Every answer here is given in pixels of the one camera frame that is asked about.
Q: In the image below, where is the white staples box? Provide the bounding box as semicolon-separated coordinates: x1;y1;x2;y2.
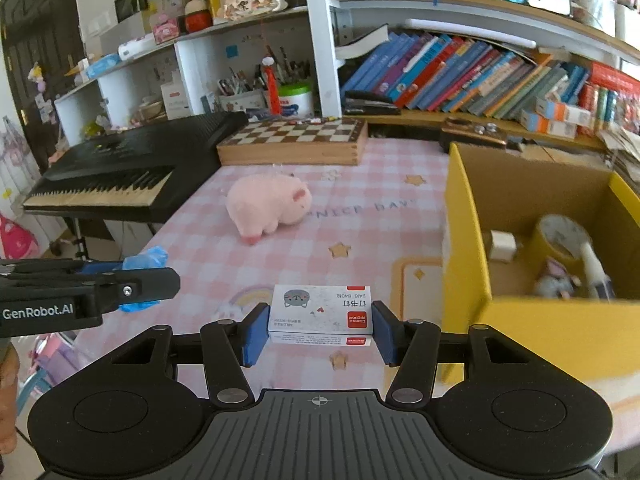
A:
268;285;373;347

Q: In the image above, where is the pink plush pig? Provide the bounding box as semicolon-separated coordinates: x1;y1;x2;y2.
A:
226;174;312;245

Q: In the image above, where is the black electronic keyboard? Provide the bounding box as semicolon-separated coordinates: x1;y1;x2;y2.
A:
23;112;248;223

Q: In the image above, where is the white charger cube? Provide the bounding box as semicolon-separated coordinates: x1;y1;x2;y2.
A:
487;230;518;263

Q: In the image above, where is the yellow cardboard box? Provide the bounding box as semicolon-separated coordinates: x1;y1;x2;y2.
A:
442;144;639;382

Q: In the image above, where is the tape roll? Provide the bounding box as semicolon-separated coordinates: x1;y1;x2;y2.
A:
527;214;591;270

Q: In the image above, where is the wooden chess board box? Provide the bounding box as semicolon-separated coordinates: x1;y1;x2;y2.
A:
217;117;368;166

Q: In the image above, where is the green lid pen container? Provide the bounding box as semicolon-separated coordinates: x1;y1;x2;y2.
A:
278;80;314;119

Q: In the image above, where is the white spray bottle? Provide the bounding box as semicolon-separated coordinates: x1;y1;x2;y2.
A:
580;242;615;301

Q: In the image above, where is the brown retro radio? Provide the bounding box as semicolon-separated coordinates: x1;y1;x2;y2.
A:
439;117;508;153

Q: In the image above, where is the row of lower shelf books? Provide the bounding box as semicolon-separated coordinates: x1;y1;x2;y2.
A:
340;32;590;120

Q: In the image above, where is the white bookshelf unit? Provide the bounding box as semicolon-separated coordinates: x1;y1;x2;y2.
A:
53;0;640;146

